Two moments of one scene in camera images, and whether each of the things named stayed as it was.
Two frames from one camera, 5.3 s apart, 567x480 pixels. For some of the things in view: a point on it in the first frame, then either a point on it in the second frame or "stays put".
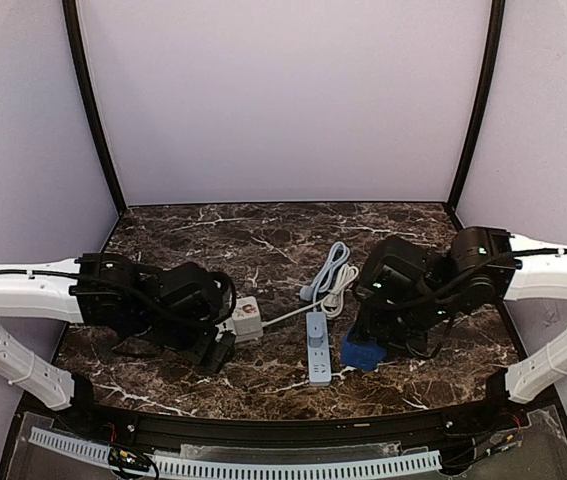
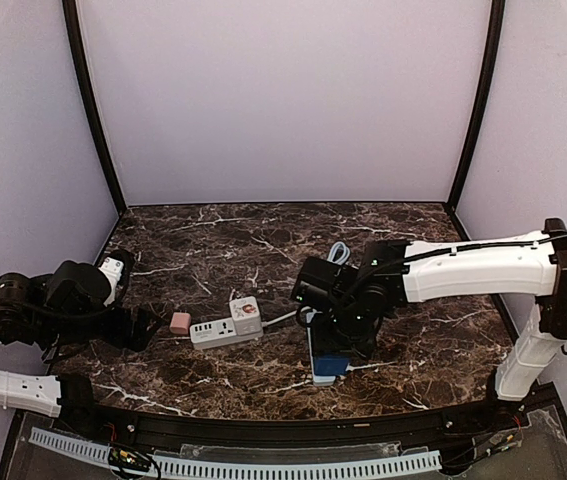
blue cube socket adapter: [361, 355] -> [335, 365]
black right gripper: [380, 335] -> [330, 340]
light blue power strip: [319, 368] stays put
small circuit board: [125, 458] stays put
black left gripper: [218, 353] -> [133, 327]
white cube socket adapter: [246, 320] stays put
